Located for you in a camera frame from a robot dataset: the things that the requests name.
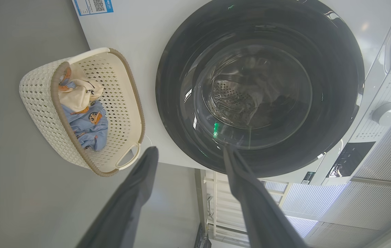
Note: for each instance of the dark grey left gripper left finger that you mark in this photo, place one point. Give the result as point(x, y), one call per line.
point(123, 206)

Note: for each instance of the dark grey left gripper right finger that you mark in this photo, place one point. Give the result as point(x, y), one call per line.
point(261, 213)

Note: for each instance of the blue cartoon print garment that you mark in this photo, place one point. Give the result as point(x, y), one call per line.
point(92, 131)

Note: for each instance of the cream garment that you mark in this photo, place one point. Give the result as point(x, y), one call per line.
point(78, 96)

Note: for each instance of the round black glass washer door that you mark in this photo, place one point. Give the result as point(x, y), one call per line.
point(178, 86)

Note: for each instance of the black glossy display panel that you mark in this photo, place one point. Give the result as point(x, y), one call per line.
point(350, 158)

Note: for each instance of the white round control knob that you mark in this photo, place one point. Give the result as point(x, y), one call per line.
point(387, 113)

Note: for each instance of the white front-load washing machine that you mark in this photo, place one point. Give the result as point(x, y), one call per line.
point(140, 27)

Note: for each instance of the white metal railing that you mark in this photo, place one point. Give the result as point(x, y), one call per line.
point(223, 206)

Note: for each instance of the cream perforated laundry basket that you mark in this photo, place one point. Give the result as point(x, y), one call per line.
point(40, 96)

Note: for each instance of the blue energy label sticker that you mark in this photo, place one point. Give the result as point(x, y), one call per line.
point(88, 7)

